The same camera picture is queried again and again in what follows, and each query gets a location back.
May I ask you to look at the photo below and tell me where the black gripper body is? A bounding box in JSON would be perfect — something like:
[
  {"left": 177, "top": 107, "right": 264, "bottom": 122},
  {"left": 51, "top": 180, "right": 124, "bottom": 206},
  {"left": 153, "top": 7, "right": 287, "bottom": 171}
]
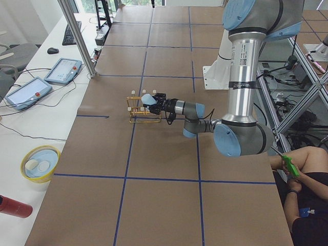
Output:
[{"left": 155, "top": 93, "right": 167, "bottom": 115}]

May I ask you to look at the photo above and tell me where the light blue plastic cup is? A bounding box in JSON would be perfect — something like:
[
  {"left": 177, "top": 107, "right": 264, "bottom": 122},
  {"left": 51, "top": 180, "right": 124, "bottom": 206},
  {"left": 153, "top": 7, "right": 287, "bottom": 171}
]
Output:
[{"left": 141, "top": 94, "right": 157, "bottom": 105}]

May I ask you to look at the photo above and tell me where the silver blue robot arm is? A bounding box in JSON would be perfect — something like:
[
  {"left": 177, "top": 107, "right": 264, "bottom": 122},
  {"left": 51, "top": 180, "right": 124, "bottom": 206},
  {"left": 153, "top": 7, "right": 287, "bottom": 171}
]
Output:
[{"left": 141, "top": 1, "right": 304, "bottom": 157}]

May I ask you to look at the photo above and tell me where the far blue teach pendant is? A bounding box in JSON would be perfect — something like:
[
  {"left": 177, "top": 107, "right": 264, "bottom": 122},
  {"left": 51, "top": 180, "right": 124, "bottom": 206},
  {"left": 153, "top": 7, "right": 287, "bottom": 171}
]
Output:
[{"left": 44, "top": 58, "right": 82, "bottom": 86}]

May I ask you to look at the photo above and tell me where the blue teach pendant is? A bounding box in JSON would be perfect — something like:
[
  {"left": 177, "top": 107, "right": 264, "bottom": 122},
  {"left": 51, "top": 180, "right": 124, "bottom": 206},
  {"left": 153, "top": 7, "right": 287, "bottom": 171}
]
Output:
[
  {"left": 5, "top": 77, "right": 52, "bottom": 110},
  {"left": 44, "top": 58, "right": 82, "bottom": 86}
]

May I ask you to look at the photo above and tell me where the black keyboard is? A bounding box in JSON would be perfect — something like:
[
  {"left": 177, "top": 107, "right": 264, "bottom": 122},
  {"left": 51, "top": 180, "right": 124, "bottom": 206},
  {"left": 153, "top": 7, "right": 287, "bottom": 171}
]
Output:
[{"left": 62, "top": 24, "right": 76, "bottom": 46}]

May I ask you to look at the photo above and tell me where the black computer mouse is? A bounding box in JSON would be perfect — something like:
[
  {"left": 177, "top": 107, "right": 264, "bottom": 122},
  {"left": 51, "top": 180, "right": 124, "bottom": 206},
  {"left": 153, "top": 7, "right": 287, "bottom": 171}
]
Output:
[{"left": 47, "top": 47, "right": 59, "bottom": 54}]

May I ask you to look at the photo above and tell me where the near blue teach pendant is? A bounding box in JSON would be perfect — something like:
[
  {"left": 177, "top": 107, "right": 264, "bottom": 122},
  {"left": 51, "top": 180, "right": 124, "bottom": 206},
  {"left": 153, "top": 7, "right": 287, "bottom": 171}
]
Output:
[{"left": 5, "top": 77, "right": 52, "bottom": 110}]

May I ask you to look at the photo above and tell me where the yellow bowl with blue lid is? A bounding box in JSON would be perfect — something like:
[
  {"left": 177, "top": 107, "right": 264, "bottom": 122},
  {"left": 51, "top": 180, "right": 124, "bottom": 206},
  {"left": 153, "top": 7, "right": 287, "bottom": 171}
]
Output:
[{"left": 20, "top": 145, "right": 61, "bottom": 183}]

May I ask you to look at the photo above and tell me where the grey office chair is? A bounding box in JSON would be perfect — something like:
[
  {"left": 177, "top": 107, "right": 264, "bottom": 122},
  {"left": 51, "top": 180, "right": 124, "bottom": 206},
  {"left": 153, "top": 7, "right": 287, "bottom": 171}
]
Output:
[{"left": 1, "top": 43, "right": 38, "bottom": 90}]

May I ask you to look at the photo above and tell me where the seated person in black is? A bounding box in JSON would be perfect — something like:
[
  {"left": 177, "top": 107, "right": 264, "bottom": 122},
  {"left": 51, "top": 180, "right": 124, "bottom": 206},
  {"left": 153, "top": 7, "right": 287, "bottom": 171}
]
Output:
[{"left": 269, "top": 146, "right": 327, "bottom": 245}]

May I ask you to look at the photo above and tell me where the red cylindrical bottle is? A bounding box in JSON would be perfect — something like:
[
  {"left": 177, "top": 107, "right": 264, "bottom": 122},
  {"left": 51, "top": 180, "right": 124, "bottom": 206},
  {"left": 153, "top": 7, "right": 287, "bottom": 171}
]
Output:
[{"left": 1, "top": 195, "right": 33, "bottom": 218}]

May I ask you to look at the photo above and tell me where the gold wire cup holder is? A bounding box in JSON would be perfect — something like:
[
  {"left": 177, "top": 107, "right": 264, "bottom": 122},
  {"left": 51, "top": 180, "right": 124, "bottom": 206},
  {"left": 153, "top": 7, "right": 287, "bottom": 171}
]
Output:
[{"left": 127, "top": 90, "right": 162, "bottom": 124}]

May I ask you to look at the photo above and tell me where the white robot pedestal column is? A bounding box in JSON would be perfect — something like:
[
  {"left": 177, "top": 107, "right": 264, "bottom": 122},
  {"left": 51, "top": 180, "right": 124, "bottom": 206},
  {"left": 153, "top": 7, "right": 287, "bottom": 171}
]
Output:
[{"left": 203, "top": 30, "right": 232, "bottom": 90}]

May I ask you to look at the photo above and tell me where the aluminium frame post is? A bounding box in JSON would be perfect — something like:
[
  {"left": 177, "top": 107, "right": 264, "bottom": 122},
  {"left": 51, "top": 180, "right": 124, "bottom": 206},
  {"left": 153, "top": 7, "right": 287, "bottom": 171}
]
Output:
[{"left": 58, "top": 0, "right": 97, "bottom": 78}]

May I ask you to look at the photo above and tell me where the green handled tool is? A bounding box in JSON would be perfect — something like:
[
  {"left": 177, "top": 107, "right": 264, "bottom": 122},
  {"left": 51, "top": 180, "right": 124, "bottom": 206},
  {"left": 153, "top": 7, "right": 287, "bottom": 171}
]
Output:
[{"left": 271, "top": 147, "right": 299, "bottom": 177}]

